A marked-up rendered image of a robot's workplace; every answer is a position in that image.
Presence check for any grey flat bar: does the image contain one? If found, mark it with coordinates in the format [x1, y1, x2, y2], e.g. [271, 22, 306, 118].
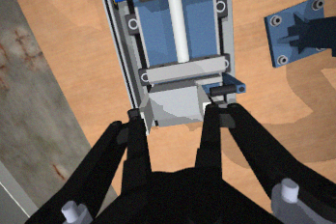
[154, 74, 222, 87]
[207, 93, 224, 101]

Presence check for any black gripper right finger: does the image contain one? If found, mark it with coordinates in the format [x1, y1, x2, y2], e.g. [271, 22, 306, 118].
[186, 84, 336, 224]

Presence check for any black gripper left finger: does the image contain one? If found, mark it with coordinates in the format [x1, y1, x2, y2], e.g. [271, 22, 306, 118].
[24, 93, 154, 224]

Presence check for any grey metal block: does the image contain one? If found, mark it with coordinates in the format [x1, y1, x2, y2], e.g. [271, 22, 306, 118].
[149, 80, 200, 121]

